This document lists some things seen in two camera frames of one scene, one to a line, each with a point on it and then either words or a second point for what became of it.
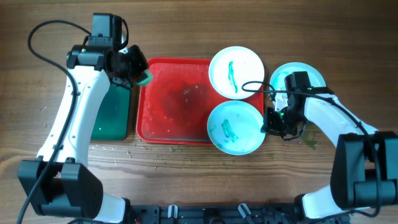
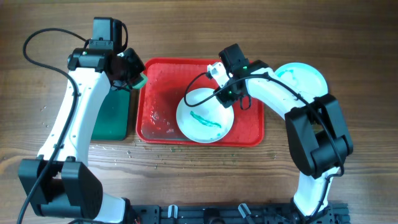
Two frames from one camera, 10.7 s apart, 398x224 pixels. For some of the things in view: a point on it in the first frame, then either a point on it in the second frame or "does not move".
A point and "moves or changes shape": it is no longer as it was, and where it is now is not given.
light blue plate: (278, 80) does not move
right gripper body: (283, 121) -> (226, 95)
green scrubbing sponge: (147, 80) moves or changes shape
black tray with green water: (111, 119) does not move
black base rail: (193, 213) does not move
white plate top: (232, 66) moves or changes shape
